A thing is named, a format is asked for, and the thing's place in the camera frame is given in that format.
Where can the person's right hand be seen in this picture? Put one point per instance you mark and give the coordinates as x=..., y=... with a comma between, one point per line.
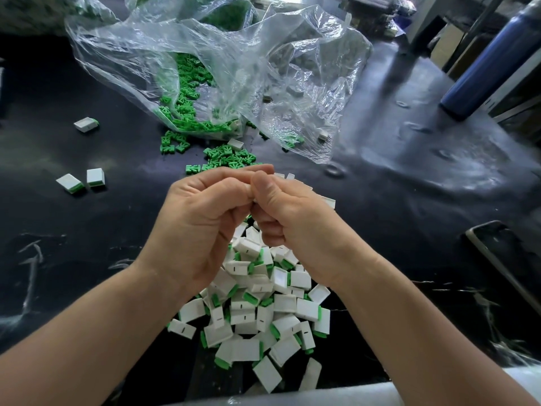
x=308, y=224

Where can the person's left hand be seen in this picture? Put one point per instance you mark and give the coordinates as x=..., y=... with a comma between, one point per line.
x=199, y=224

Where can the heap of white caps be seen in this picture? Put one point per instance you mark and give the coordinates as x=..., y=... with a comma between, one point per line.
x=317, y=137

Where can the pile of assembled white-green pieces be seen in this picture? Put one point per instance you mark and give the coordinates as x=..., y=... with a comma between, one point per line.
x=258, y=304

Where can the assembled white-green part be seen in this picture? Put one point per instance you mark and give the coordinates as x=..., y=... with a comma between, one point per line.
x=95, y=177
x=86, y=125
x=70, y=183
x=181, y=329

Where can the pile of green clips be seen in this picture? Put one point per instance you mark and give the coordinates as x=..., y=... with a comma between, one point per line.
x=190, y=101

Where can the person's left forearm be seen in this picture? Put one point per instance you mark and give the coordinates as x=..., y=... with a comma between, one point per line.
x=80, y=342

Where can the person's right forearm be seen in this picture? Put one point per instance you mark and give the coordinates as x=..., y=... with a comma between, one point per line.
x=444, y=338

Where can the clear plastic bag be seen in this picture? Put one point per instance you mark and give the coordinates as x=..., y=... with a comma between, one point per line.
x=321, y=55

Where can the black smartphone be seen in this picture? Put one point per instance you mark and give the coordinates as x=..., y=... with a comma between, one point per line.
x=505, y=262

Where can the plastic bag full of green pieces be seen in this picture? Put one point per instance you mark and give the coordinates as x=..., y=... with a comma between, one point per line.
x=216, y=6

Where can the brown cardboard box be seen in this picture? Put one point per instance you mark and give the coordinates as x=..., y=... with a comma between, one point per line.
x=448, y=44

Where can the grey machine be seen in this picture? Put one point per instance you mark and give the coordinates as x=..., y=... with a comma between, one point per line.
x=372, y=4

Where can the blue cylinder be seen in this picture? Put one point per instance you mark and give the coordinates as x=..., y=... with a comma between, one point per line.
x=492, y=63

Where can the large bag of assembled pieces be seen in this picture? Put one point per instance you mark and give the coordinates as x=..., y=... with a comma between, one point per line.
x=42, y=8

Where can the white metal frame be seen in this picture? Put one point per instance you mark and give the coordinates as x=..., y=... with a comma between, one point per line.
x=424, y=11

